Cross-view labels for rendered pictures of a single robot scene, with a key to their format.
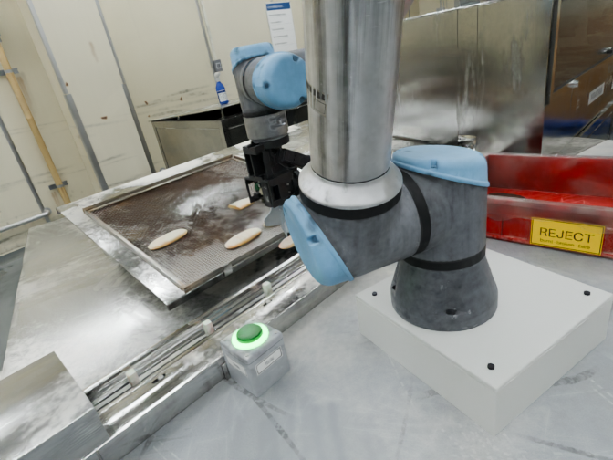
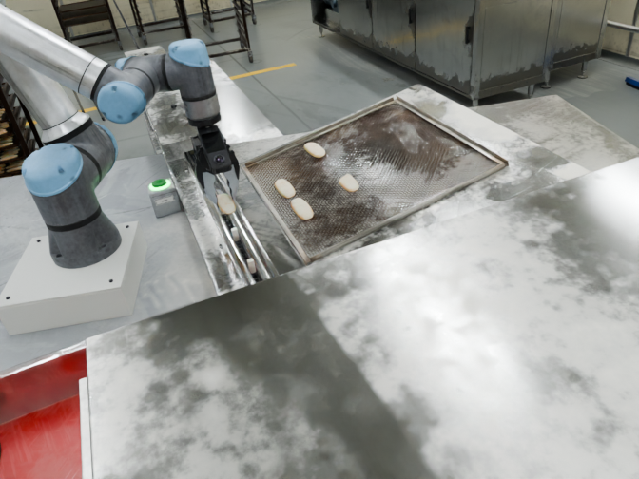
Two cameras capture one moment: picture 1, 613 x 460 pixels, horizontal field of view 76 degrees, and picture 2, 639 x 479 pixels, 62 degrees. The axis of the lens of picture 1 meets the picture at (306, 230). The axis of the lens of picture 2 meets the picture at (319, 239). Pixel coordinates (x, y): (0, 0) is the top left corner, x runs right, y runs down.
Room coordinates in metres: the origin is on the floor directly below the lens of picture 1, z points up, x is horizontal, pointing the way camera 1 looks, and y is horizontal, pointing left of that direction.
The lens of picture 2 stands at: (1.37, -0.90, 1.55)
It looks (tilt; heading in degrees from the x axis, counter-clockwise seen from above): 35 degrees down; 113
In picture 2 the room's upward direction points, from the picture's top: 7 degrees counter-clockwise
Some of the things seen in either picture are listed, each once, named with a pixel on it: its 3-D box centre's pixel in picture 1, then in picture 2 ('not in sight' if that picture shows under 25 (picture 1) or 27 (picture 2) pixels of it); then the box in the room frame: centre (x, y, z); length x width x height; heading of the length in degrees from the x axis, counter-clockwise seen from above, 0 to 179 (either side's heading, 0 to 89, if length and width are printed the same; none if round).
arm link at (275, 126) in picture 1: (267, 126); (200, 105); (0.72, 0.03, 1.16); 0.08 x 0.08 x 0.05
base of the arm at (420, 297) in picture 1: (441, 270); (80, 230); (0.49, -0.18, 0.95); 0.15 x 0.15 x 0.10
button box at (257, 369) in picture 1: (256, 362); (165, 202); (0.48, 0.11, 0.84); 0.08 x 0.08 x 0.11; 42
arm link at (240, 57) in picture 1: (257, 79); (191, 69); (0.72, 0.03, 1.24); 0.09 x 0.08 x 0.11; 18
